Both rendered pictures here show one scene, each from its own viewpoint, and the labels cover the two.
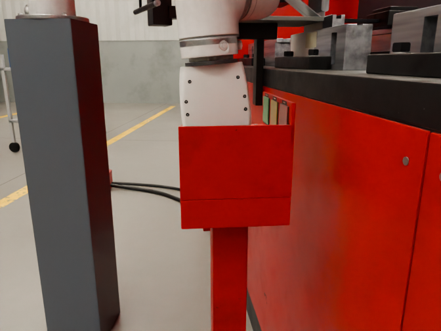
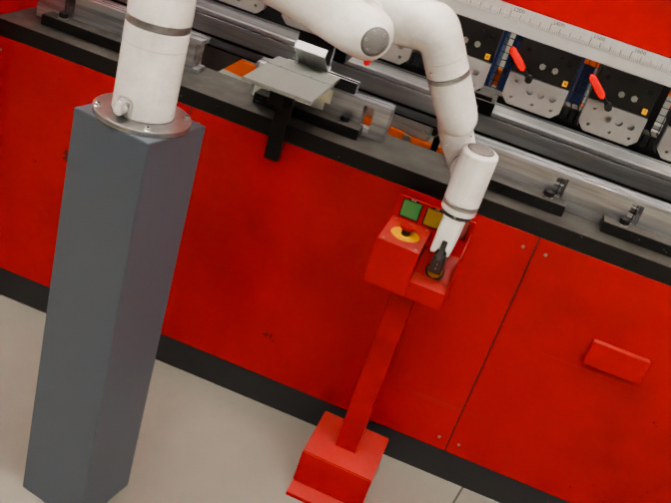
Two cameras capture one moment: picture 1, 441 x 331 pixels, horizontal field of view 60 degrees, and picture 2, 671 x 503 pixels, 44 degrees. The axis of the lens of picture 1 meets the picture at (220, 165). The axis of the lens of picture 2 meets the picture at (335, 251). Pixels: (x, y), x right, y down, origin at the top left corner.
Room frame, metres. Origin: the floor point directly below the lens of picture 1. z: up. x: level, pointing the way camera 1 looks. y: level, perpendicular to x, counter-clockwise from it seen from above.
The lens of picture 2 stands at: (0.33, 1.80, 1.62)
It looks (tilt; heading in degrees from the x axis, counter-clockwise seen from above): 27 degrees down; 285
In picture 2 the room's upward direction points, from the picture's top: 18 degrees clockwise
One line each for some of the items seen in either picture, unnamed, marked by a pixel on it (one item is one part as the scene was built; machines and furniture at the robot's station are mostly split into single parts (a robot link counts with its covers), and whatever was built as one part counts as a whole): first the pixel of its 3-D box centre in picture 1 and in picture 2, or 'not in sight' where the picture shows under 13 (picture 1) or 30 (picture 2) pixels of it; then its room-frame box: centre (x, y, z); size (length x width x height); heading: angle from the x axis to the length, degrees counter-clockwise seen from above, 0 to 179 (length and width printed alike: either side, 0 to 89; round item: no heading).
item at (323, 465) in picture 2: not in sight; (338, 465); (0.61, 0.02, 0.06); 0.25 x 0.20 x 0.12; 95
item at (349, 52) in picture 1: (323, 49); (322, 99); (1.05, -0.27, 0.92); 0.39 x 0.06 x 0.10; 7
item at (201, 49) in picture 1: (211, 49); (459, 205); (0.56, 0.01, 0.91); 0.09 x 0.08 x 0.03; 95
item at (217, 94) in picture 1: (214, 94); (450, 228); (0.56, 0.01, 0.85); 0.10 x 0.07 x 0.11; 95
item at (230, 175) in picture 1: (228, 152); (419, 251); (0.62, -0.01, 0.75); 0.20 x 0.16 x 0.18; 5
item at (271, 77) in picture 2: (263, 22); (293, 79); (1.09, -0.12, 1.00); 0.26 x 0.18 x 0.01; 97
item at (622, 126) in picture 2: not in sight; (618, 103); (0.34, -0.36, 1.18); 0.15 x 0.09 x 0.17; 7
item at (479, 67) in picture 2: not in sight; (465, 49); (0.74, -0.31, 1.18); 0.15 x 0.09 x 0.17; 7
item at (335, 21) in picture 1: (322, 25); (323, 75); (1.07, -0.27, 0.98); 0.20 x 0.03 x 0.03; 7
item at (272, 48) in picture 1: (266, 53); (122, 26); (1.65, -0.19, 0.92); 0.50 x 0.06 x 0.10; 7
